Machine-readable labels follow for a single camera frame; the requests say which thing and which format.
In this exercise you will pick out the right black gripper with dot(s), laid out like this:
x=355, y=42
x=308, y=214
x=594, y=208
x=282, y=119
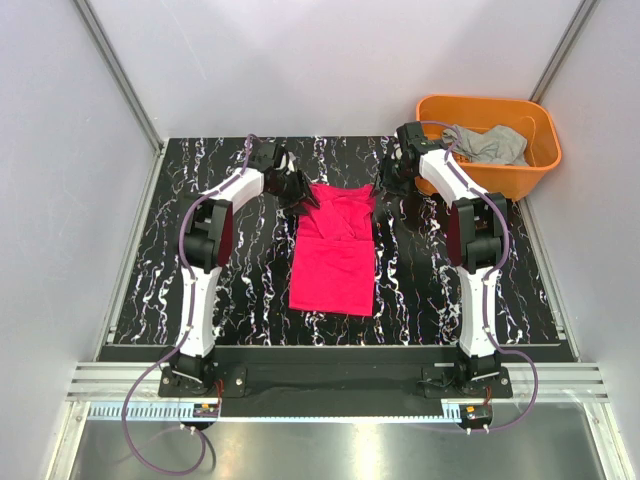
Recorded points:
x=391, y=189

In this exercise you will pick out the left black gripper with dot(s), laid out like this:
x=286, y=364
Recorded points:
x=301, y=194

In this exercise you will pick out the pink t shirt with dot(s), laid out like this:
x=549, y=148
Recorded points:
x=334, y=263

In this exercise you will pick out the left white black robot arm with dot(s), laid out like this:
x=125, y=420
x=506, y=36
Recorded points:
x=205, y=242

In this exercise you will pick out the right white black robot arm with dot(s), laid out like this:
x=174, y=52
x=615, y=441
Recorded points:
x=477, y=245

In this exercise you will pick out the orange plastic basket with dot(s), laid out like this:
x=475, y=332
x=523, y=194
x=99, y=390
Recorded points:
x=542, y=154

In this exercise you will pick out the grey t shirt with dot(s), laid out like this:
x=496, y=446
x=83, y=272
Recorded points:
x=500, y=145

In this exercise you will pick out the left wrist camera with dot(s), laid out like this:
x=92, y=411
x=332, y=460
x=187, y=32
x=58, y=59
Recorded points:
x=271, y=157

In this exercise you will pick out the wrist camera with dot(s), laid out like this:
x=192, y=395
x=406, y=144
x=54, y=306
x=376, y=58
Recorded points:
x=412, y=138
x=271, y=157

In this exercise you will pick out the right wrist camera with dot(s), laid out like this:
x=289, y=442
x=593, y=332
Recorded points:
x=412, y=138

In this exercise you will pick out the slotted white cable duct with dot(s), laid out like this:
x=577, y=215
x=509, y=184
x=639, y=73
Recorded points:
x=428, y=412

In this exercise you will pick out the left aluminium frame post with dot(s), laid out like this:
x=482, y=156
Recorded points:
x=113, y=64

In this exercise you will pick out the aluminium frame post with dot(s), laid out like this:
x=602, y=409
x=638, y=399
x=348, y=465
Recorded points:
x=113, y=64
x=564, y=47

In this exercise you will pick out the right aluminium frame post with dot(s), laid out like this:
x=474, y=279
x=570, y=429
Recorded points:
x=564, y=47

